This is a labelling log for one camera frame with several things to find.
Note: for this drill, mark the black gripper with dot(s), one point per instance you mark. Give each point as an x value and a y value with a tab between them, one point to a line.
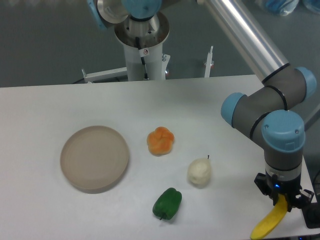
275	182

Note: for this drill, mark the yellow banana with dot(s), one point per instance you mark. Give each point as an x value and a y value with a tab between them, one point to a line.
271	220

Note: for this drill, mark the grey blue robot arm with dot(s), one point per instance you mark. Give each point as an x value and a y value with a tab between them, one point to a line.
265	117

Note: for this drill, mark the beige round plate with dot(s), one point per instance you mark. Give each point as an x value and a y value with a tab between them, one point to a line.
94	159

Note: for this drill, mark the black device at table edge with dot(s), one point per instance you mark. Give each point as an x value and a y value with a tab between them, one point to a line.
311	214

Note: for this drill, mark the grey table leg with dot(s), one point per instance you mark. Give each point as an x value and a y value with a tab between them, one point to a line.
312	117

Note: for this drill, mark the white pear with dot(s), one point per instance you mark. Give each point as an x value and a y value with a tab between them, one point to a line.
199	172

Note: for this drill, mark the green bell pepper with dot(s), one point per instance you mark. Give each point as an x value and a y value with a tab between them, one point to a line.
167	205

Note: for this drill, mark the orange bread roll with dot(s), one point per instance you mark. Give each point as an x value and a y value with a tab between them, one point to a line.
160	141

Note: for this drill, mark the blue plastic bag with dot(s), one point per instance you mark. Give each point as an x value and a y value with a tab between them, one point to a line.
278	7
312	5

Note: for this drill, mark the white bracket post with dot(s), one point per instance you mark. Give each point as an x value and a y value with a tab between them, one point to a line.
209	63

